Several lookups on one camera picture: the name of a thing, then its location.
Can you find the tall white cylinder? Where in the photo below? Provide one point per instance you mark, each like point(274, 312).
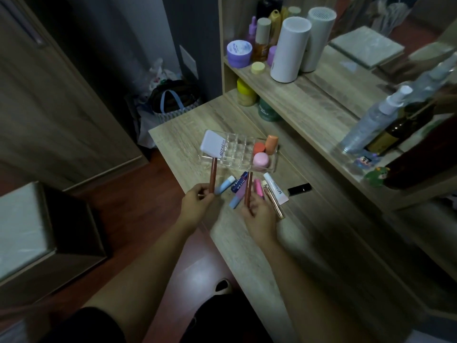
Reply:
point(290, 49)

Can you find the person's left thumb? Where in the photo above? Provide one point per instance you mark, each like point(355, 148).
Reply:
point(208, 198)

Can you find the striped tote bag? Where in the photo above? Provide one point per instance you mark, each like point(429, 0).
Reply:
point(175, 99)

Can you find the orange tube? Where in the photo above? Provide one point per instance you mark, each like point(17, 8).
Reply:
point(271, 144)

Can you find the brown lip pencil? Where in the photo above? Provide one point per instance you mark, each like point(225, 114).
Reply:
point(213, 173)
point(248, 185)

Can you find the dark brown glass bottle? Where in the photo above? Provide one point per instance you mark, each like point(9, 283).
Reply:
point(396, 130)

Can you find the beige slipper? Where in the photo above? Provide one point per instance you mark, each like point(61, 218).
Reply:
point(223, 286)

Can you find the lilac and blue tube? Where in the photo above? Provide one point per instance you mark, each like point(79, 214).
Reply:
point(237, 197)

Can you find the person's right thumb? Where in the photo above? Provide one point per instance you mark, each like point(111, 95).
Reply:
point(245, 210)

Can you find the black shorts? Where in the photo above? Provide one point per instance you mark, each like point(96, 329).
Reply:
point(228, 321)

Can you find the person's left forearm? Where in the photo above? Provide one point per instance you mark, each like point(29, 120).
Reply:
point(142, 278)

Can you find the dark blue lip balm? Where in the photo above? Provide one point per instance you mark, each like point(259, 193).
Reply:
point(240, 182)

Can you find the grey topped storage box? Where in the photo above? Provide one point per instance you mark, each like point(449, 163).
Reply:
point(39, 232)

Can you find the small lilac bottle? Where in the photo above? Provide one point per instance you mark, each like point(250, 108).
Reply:
point(271, 55)

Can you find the slim gold lip gloss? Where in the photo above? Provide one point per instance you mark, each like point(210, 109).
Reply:
point(274, 201)

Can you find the amber bottle with beige cap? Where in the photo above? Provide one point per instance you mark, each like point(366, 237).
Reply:
point(262, 41)

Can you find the person's right hand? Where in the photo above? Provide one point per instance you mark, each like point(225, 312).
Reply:
point(260, 221)

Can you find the white squeeze tube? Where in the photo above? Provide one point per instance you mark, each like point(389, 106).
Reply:
point(275, 188)

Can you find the pink round jar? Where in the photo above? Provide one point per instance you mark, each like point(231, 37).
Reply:
point(261, 161)

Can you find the white wall plate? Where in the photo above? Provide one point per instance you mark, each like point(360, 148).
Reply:
point(189, 61)

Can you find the black bottle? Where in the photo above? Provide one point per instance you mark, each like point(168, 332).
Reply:
point(268, 7)

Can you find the dark brown pouch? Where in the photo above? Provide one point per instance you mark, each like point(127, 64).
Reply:
point(425, 157)

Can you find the yellow bottle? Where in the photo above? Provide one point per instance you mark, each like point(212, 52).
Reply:
point(275, 26)

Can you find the light blue lip balm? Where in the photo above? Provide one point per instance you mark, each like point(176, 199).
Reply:
point(225, 185)

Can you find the yellow jar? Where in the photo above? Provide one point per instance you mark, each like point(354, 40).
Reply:
point(246, 92)

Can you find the small orange round pot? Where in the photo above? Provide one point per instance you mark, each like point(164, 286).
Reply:
point(259, 147)

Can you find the green jar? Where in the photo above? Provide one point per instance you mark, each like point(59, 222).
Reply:
point(268, 111)

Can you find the person's right forearm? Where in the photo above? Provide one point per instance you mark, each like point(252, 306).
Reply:
point(303, 292)

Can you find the white square compact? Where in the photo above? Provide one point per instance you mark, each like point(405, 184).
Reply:
point(213, 144)

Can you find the purple cream jar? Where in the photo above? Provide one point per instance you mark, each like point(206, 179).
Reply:
point(239, 54)

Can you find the small blue trinket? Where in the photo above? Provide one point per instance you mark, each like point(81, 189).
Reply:
point(367, 161)

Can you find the green figurine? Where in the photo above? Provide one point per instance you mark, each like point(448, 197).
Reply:
point(377, 176)

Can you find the wooden dressing table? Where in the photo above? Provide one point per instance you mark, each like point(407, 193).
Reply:
point(321, 225)

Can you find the wooden wardrobe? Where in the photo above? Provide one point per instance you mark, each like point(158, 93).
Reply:
point(50, 103)

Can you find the purple dropper bottle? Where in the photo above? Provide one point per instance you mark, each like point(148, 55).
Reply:
point(252, 31)

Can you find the pink lip balm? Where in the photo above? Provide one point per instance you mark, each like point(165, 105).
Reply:
point(259, 188)

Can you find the black lipstick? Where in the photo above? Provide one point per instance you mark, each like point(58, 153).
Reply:
point(299, 189)

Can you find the person's left hand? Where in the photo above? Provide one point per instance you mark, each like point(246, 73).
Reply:
point(194, 207)

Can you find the clear spray bottle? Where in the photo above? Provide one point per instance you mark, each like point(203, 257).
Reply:
point(371, 123)

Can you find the small pale yellow pot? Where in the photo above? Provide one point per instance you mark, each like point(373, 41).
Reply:
point(257, 67)

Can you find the clear acrylic organizer tray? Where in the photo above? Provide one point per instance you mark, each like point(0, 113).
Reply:
point(237, 151)

